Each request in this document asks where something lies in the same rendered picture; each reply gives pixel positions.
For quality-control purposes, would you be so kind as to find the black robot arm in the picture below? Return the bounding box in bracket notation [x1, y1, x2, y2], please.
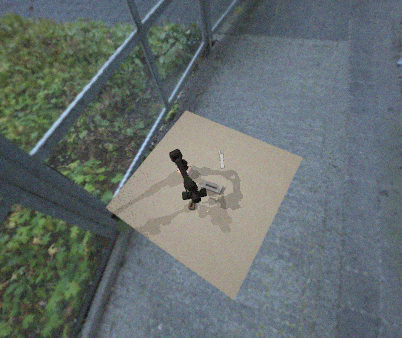
[169, 149, 201, 203]

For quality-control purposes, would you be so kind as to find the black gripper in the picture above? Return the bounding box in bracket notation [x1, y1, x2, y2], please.
[182, 188, 207, 200]

